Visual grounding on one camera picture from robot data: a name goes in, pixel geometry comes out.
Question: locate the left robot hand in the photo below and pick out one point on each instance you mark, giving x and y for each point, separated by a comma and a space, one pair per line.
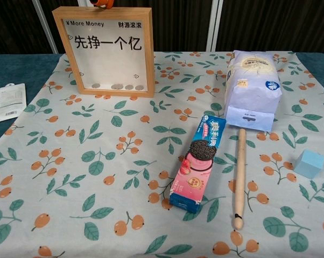
101, 2

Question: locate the teal table cover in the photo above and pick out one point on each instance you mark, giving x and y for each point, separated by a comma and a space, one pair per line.
6, 70

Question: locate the white plastic package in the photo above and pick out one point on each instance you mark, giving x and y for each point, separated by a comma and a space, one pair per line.
10, 102

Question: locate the pale purple paper bag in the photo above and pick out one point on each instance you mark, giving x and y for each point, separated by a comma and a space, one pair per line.
253, 88

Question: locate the floral printed tablecloth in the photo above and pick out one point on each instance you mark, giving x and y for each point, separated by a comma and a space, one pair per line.
97, 188

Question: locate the Oreo strawberry cookie box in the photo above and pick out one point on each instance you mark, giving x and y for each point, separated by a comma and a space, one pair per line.
197, 166

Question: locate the wooden drumstick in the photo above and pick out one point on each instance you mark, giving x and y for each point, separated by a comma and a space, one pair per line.
240, 174

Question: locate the light blue cube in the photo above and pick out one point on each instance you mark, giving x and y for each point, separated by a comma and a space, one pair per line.
308, 165

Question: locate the white partition post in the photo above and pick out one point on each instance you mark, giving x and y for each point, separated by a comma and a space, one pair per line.
214, 27
47, 27

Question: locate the wooden frame coin bank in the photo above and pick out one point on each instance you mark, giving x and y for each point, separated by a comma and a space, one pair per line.
111, 67

